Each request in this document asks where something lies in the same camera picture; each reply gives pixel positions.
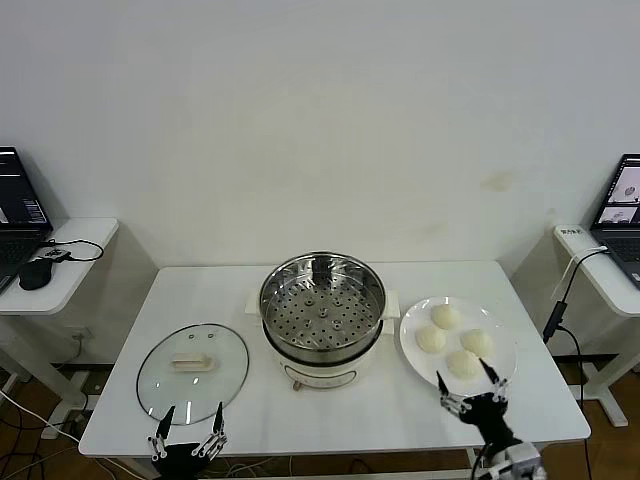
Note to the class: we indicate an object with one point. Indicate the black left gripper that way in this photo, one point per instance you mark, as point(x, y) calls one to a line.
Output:
point(177, 462)

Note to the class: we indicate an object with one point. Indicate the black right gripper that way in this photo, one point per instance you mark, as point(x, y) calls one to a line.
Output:
point(487, 420)

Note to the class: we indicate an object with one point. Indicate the white steamed baozi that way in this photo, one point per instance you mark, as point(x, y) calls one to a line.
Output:
point(431, 339)
point(476, 342)
point(462, 364)
point(446, 317)

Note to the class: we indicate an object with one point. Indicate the stainless steel steamer basket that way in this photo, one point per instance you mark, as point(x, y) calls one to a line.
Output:
point(300, 320)

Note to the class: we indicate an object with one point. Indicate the white round plate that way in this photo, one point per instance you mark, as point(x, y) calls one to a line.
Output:
point(492, 320)

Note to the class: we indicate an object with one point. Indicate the cream white electric cooker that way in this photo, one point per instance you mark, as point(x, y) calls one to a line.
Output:
point(325, 372)

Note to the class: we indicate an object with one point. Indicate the white side desk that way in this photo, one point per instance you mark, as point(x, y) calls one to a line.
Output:
point(85, 235)
point(607, 292)

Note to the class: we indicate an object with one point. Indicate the white power strip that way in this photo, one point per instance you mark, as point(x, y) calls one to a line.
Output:
point(575, 240)

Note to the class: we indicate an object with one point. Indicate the black computer mouse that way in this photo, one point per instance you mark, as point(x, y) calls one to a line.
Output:
point(35, 275)

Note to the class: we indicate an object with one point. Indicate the black laptop with dark screen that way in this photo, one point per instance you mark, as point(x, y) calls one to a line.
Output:
point(15, 200)

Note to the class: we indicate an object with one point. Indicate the white table frame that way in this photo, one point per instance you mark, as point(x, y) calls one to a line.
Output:
point(375, 474)

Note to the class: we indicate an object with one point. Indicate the white wall socket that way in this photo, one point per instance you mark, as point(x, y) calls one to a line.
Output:
point(81, 332)

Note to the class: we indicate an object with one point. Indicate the grey laptop showing camera views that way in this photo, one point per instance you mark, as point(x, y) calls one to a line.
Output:
point(620, 245)

